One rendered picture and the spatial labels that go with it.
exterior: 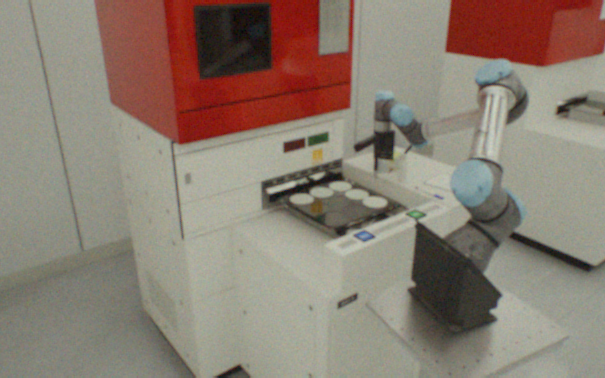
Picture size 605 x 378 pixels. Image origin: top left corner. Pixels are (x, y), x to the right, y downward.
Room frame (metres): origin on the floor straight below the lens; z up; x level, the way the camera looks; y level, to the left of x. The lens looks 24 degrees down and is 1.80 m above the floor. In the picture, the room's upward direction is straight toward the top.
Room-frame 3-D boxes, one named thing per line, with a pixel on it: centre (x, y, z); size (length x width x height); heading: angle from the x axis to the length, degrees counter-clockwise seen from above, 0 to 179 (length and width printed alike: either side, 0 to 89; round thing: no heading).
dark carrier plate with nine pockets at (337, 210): (1.88, -0.15, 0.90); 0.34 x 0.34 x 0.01; 37
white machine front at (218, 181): (1.94, 0.14, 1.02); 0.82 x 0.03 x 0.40; 127
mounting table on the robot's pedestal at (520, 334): (1.24, -0.48, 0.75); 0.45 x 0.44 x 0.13; 28
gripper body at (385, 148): (1.92, -0.33, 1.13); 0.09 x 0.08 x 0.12; 82
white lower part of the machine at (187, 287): (2.21, 0.35, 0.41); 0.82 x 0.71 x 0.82; 127
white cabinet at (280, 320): (1.85, -0.27, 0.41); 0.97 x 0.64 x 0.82; 127
